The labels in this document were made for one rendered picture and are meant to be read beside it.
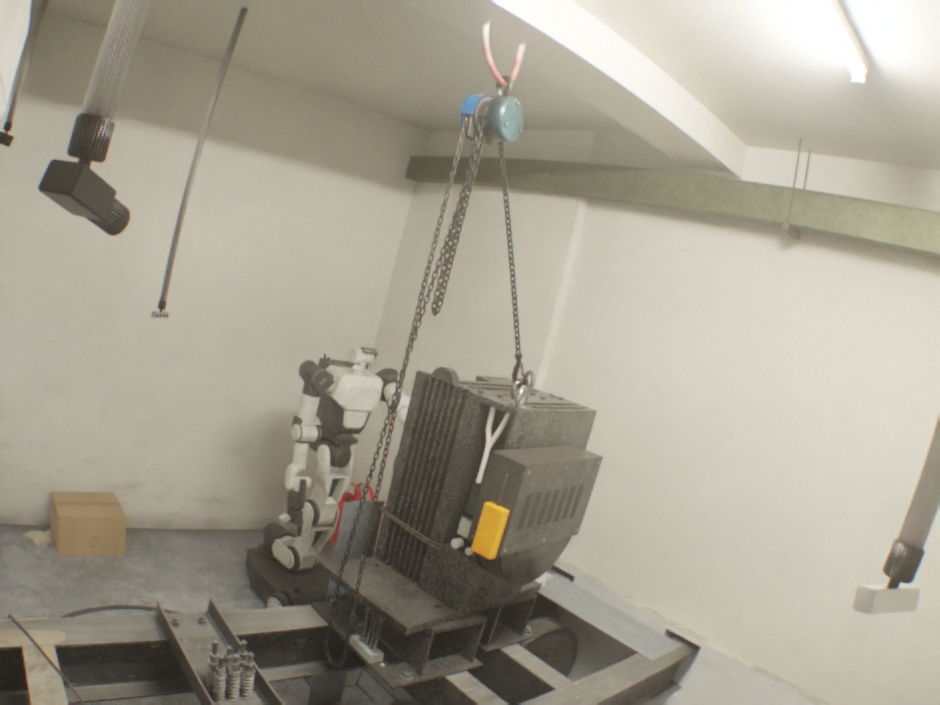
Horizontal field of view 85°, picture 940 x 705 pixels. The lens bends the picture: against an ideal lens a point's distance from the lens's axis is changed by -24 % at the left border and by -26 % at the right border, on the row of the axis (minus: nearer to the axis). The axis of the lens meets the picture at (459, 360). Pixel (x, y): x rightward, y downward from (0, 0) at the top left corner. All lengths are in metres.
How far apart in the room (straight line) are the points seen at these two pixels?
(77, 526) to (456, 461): 2.36
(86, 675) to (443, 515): 1.36
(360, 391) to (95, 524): 1.75
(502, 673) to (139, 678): 1.34
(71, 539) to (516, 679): 2.50
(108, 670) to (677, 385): 2.56
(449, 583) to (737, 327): 1.59
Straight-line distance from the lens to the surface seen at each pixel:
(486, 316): 3.69
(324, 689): 2.98
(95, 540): 3.83
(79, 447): 3.96
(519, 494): 1.88
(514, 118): 1.91
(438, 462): 2.17
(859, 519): 2.66
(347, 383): 3.07
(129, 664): 2.27
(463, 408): 2.08
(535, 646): 2.85
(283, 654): 2.47
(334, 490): 3.40
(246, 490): 4.38
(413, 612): 2.12
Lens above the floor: 1.94
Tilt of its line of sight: 7 degrees down
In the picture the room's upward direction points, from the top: 14 degrees clockwise
